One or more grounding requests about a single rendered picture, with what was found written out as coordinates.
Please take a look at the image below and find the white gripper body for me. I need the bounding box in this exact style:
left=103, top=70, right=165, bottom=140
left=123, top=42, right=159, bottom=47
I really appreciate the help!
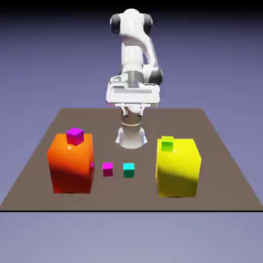
left=105, top=82, right=161, bottom=108

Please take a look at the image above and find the small green cube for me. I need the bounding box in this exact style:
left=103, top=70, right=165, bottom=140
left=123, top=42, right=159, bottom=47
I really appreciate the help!
left=161, top=136, right=175, bottom=153

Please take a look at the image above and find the small purple cube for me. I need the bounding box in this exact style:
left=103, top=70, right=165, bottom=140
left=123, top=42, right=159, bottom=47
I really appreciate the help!
left=65, top=127, right=85, bottom=146

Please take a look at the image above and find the small cyan cube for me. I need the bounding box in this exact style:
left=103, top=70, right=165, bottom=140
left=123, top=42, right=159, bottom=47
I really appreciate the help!
left=123, top=163, right=136, bottom=179

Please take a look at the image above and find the small magenta cube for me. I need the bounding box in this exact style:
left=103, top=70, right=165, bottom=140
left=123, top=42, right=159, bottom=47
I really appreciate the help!
left=102, top=162, right=114, bottom=177

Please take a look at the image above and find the large yellow box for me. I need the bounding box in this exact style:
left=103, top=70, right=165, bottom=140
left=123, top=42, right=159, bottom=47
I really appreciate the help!
left=156, top=138, right=202, bottom=198

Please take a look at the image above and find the large orange box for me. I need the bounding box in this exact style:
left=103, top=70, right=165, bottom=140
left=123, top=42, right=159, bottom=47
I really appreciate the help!
left=47, top=133, right=95, bottom=194

